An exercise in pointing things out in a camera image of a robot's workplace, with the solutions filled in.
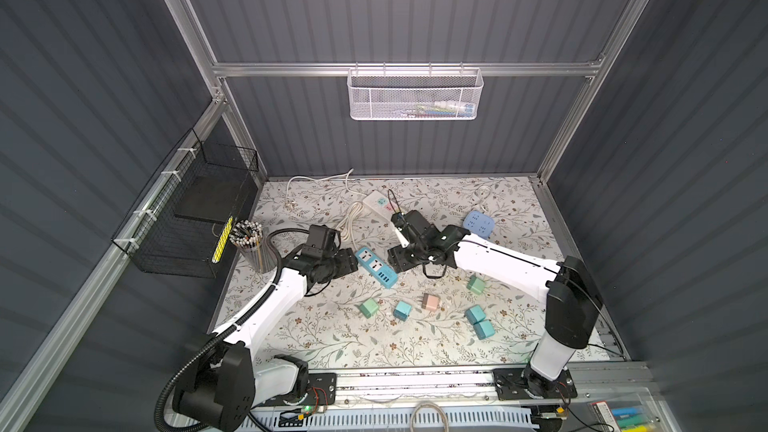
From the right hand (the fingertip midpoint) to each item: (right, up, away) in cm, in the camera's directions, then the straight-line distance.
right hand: (398, 259), depth 84 cm
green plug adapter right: (+24, -9, +5) cm, 26 cm away
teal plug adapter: (+1, -15, 0) cm, 15 cm away
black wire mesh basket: (-53, +11, -12) cm, 56 cm away
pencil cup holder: (-42, +6, -2) cm, 42 cm away
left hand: (-15, -1, +1) cm, 15 cm away
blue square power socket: (+29, +9, +18) cm, 35 cm away
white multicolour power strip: (-6, +16, +25) cm, 30 cm away
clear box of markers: (+53, -33, -15) cm, 64 cm away
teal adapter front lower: (+24, -19, -3) cm, 30 cm away
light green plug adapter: (-8, -14, 0) cm, 16 cm away
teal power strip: (-7, -4, +9) cm, 12 cm away
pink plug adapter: (+9, -13, +2) cm, 16 cm away
